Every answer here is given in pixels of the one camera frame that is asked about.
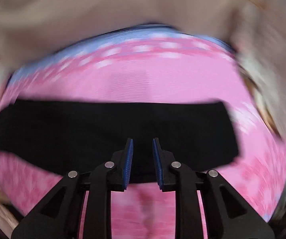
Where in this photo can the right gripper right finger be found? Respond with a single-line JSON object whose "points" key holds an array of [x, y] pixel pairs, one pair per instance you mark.
{"points": [[206, 205]]}

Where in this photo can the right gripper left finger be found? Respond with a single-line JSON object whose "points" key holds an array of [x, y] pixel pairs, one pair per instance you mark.
{"points": [[80, 198]]}

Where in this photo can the black pants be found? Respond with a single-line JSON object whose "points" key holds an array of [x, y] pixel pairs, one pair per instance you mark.
{"points": [[61, 136]]}

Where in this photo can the pink blue floral bedsheet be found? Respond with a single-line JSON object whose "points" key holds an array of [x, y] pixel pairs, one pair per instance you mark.
{"points": [[149, 64]]}

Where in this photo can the cream patterned quilt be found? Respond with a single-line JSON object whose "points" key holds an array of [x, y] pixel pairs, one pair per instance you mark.
{"points": [[270, 79]]}

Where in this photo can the beige curtain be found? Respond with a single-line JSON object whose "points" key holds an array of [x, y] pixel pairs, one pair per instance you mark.
{"points": [[30, 29]]}

